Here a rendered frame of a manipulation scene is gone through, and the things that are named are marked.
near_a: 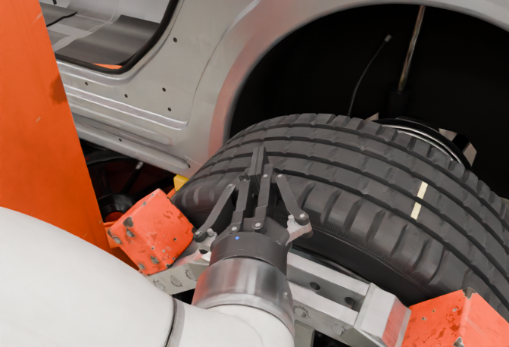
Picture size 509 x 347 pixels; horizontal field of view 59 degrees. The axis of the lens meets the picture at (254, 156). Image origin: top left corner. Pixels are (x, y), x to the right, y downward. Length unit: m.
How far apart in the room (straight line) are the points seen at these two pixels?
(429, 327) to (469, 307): 0.05
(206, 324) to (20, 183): 0.46
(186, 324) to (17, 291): 0.10
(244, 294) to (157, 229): 0.29
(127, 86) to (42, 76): 0.58
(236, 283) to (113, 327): 0.13
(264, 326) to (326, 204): 0.24
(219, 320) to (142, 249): 0.33
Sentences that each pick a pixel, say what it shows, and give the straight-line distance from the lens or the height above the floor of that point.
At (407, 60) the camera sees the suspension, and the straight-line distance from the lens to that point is 1.12.
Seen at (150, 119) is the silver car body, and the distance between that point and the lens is 1.22.
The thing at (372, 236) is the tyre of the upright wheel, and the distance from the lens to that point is 0.55.
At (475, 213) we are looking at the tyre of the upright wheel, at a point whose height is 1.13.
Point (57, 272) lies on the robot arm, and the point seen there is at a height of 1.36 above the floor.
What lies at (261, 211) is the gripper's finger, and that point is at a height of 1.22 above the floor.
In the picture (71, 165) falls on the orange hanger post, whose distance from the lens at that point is 0.77.
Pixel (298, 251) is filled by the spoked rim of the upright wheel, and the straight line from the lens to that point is 0.61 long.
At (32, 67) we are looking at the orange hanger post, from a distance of 0.68.
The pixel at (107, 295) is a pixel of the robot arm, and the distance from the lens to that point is 0.28.
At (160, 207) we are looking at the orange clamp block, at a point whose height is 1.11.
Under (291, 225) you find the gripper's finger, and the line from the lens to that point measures 0.47.
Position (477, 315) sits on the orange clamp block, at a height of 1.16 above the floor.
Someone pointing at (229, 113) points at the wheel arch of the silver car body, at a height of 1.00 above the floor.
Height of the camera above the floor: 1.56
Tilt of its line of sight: 38 degrees down
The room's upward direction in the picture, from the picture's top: straight up
